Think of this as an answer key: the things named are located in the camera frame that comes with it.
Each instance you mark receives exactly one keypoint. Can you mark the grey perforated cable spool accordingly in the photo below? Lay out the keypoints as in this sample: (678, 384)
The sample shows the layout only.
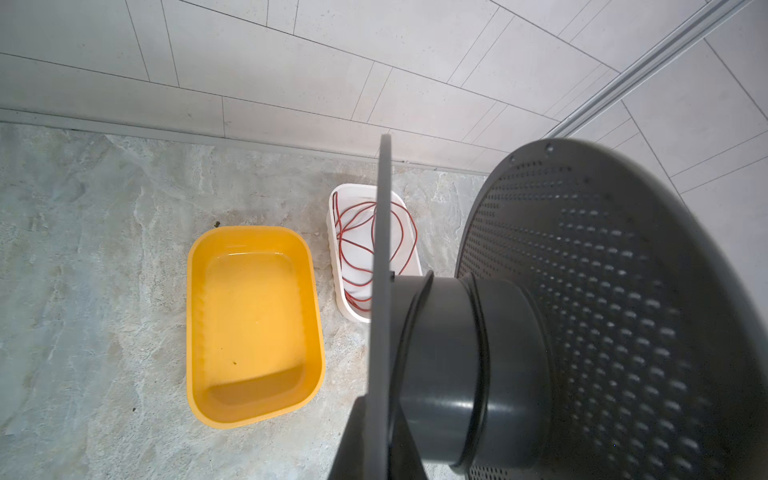
(592, 330)

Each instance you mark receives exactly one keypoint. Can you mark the white plastic tray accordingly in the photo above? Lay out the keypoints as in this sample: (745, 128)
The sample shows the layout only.
(351, 233)

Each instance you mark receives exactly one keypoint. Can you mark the yellow plastic tray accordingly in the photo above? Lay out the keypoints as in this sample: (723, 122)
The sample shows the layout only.
(254, 342)

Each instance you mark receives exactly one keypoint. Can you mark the aluminium corner post right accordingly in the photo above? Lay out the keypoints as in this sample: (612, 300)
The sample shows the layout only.
(701, 23)

